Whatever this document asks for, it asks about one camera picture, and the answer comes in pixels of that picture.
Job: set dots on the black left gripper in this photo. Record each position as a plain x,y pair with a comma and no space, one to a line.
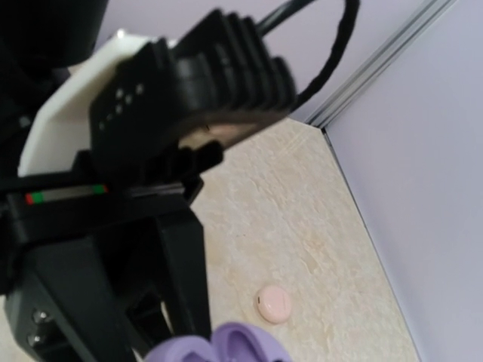
94,273

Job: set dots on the purple round charging case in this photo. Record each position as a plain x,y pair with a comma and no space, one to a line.
229,342

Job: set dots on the pink earbud charging case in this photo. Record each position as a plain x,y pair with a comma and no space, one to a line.
274,304

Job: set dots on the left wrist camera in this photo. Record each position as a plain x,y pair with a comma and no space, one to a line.
148,111

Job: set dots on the left silver frame post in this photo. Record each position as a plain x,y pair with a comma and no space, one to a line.
411,29

